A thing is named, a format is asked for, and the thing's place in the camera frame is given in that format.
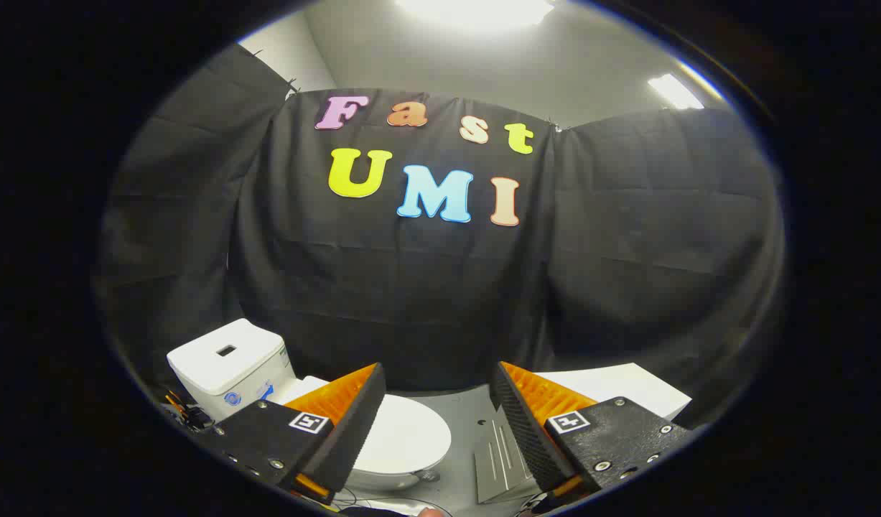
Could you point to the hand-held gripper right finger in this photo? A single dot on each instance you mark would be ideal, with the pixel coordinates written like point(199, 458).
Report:
point(523, 424)

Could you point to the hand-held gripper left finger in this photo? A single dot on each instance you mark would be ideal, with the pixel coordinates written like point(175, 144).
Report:
point(357, 424)

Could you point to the white toilet lid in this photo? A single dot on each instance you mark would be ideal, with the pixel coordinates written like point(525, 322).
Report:
point(408, 431)

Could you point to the white toilet tank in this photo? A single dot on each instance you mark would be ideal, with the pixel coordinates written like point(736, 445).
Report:
point(225, 366)

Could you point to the white drawer cabinet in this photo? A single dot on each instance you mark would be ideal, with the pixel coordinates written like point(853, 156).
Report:
point(627, 384)

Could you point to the black backdrop cloth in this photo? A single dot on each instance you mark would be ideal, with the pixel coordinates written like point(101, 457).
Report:
point(411, 287)

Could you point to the orange and black device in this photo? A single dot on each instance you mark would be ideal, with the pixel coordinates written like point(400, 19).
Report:
point(189, 415)

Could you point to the rectangular ceiling light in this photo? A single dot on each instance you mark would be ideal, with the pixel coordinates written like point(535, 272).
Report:
point(676, 92)

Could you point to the large round ceiling light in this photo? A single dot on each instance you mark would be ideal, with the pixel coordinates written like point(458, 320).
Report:
point(476, 11)

